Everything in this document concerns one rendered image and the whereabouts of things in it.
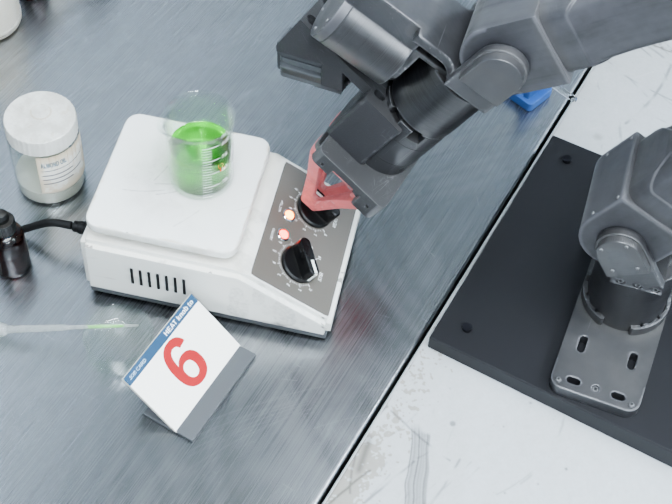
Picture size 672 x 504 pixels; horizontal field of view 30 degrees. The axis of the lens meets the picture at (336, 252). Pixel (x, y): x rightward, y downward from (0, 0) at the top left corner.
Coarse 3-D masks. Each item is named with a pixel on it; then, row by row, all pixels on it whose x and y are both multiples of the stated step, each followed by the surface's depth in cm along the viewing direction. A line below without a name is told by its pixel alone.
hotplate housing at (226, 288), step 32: (288, 160) 103; (256, 224) 98; (352, 224) 104; (96, 256) 97; (128, 256) 96; (160, 256) 96; (192, 256) 96; (96, 288) 101; (128, 288) 99; (160, 288) 98; (192, 288) 97; (224, 288) 97; (256, 288) 96; (256, 320) 99; (288, 320) 98; (320, 320) 98
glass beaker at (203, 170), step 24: (192, 96) 94; (216, 96) 94; (168, 120) 93; (192, 120) 96; (216, 120) 96; (168, 144) 93; (192, 144) 91; (216, 144) 92; (192, 168) 93; (216, 168) 94; (192, 192) 96; (216, 192) 96
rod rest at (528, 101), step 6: (540, 90) 117; (546, 90) 117; (516, 96) 116; (522, 96) 116; (528, 96) 116; (534, 96) 116; (540, 96) 116; (546, 96) 117; (516, 102) 117; (522, 102) 116; (528, 102) 116; (534, 102) 116; (540, 102) 117; (528, 108) 116; (534, 108) 116
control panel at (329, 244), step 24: (288, 168) 102; (288, 192) 101; (264, 240) 98; (288, 240) 99; (312, 240) 100; (336, 240) 102; (264, 264) 97; (336, 264) 101; (288, 288) 97; (312, 288) 98
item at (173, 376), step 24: (192, 312) 97; (192, 336) 96; (216, 336) 98; (168, 360) 95; (192, 360) 96; (216, 360) 97; (144, 384) 93; (168, 384) 94; (192, 384) 96; (168, 408) 94
